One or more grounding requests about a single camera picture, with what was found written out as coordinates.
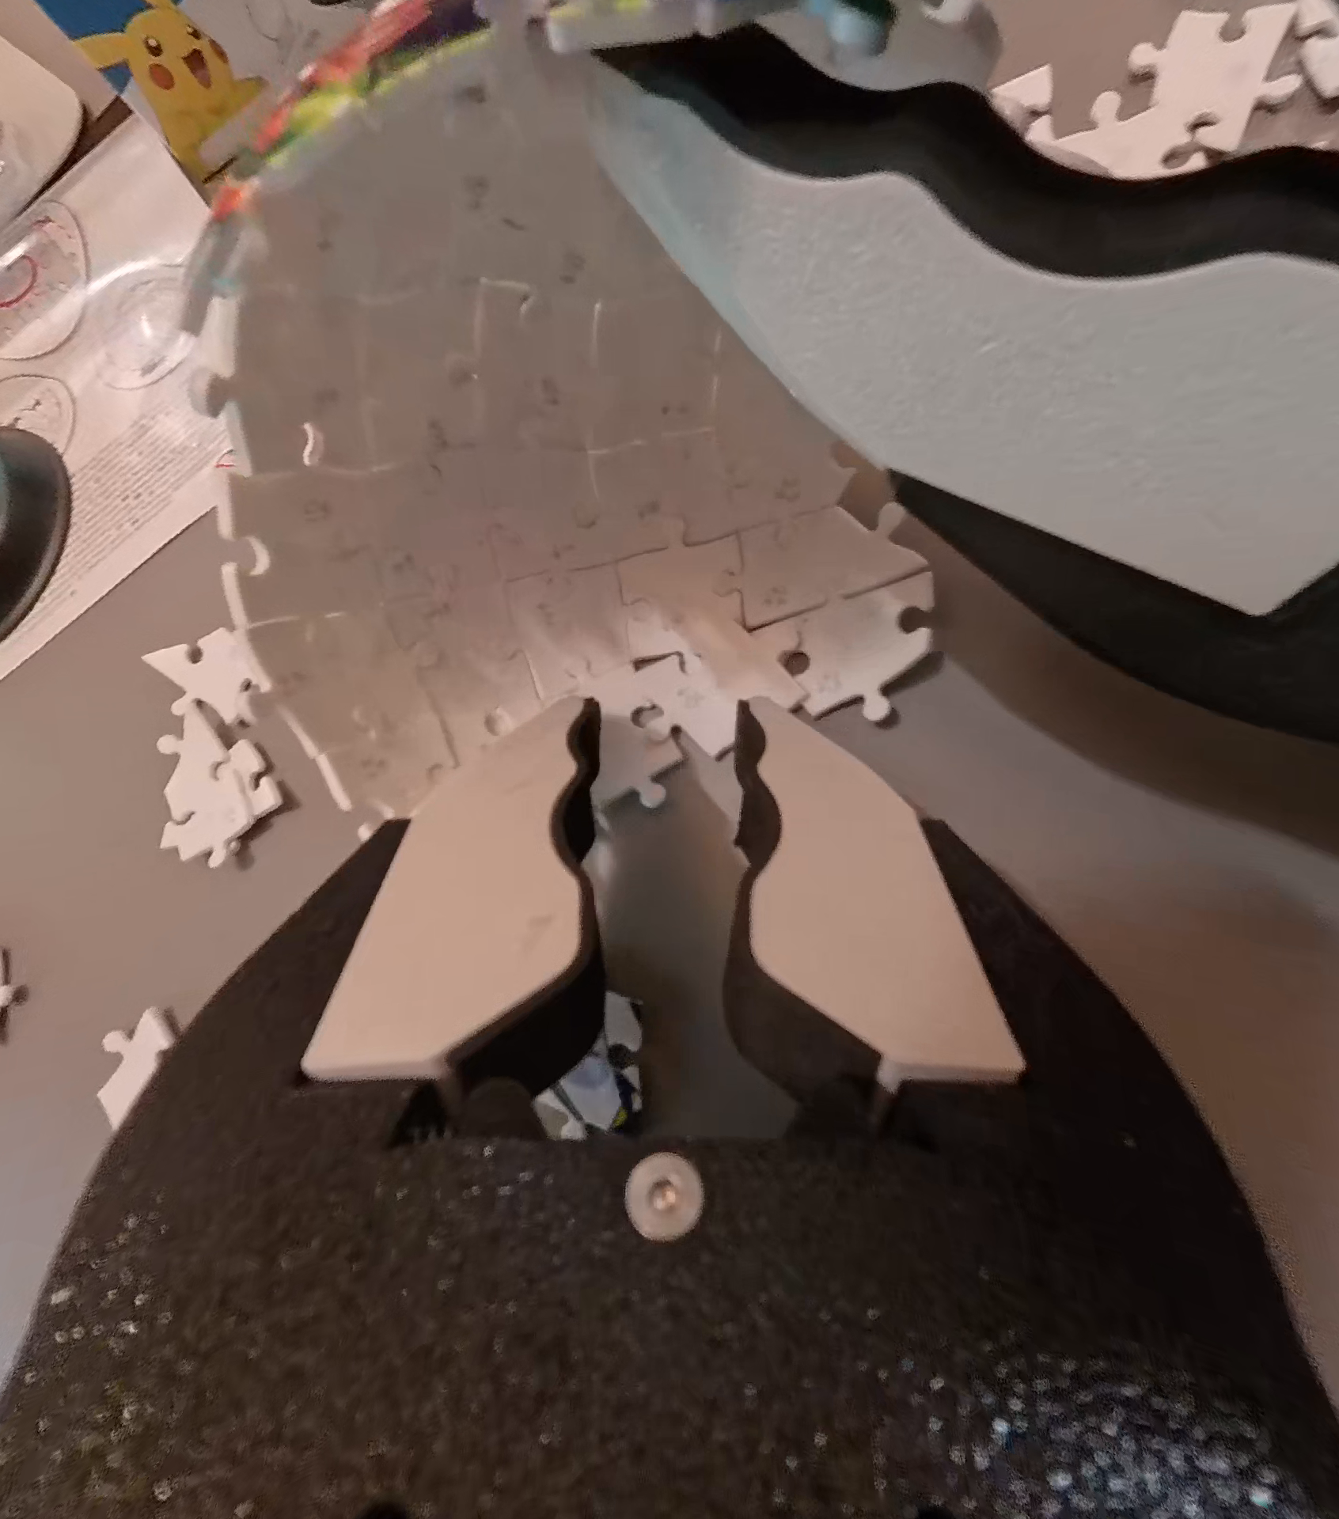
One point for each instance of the white instruction leaflet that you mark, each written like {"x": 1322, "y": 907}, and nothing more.
{"x": 135, "y": 499}

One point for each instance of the partly built puzzle ball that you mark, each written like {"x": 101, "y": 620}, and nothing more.
{"x": 480, "y": 451}

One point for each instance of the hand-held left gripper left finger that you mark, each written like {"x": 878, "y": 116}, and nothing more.
{"x": 457, "y": 937}

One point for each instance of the colourful blue puzzle piece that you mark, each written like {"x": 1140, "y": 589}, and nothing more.
{"x": 593, "y": 1086}

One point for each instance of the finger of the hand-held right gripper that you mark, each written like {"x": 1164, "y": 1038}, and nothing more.
{"x": 1038, "y": 391}

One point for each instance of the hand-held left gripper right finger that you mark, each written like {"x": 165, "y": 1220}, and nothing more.
{"x": 871, "y": 949}

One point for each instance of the blue puzzle box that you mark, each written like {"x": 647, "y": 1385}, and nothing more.
{"x": 183, "y": 71}

